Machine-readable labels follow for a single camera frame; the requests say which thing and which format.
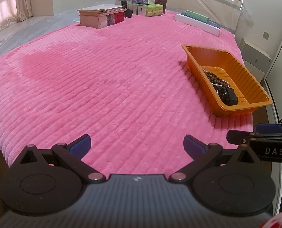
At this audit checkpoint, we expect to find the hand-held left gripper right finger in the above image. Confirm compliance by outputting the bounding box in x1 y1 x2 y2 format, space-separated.
168 135 259 184

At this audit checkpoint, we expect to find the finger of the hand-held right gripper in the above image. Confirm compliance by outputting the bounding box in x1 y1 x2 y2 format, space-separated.
255 123 282 134
227 130 282 146

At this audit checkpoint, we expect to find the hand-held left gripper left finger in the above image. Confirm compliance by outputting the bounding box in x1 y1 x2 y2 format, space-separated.
17 134 106 184

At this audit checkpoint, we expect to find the small black box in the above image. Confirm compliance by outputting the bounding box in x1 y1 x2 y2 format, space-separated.
223 87 239 106

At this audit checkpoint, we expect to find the dark bead bracelet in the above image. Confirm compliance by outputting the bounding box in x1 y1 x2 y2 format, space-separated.
213 85 228 101

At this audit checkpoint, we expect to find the orange plastic tray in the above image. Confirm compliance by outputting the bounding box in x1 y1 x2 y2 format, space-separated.
181 44 273 117

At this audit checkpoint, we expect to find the brown bead necklace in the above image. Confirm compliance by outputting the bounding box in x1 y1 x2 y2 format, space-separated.
201 68 231 88

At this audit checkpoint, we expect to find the red white cloth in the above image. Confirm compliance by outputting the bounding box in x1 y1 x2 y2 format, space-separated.
260 210 282 228

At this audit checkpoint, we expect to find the white grey nightstand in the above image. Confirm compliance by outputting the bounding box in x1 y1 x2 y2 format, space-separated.
240 37 272 73

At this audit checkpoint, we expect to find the pink ribbed blanket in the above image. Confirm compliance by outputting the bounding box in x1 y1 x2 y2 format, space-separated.
0 9 254 171

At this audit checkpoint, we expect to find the long white box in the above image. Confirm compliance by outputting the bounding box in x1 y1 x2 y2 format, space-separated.
175 13 221 37

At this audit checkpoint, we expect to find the plastic covered mattress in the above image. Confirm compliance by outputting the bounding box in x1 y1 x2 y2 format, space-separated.
0 6 84 63

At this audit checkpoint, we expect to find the pink and red box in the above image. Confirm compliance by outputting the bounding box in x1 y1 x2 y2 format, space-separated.
79 11 125 29

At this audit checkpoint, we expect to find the long green box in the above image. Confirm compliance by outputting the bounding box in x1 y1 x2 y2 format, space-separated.
186 10 209 24

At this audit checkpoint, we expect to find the flat brown box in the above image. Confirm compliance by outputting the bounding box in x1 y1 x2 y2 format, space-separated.
77 4 127 17

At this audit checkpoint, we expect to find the green tissue box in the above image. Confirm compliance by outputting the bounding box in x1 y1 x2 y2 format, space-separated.
147 3 164 17
138 4 153 17

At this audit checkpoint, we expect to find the dark brown box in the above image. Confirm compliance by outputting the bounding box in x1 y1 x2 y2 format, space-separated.
155 0 168 14

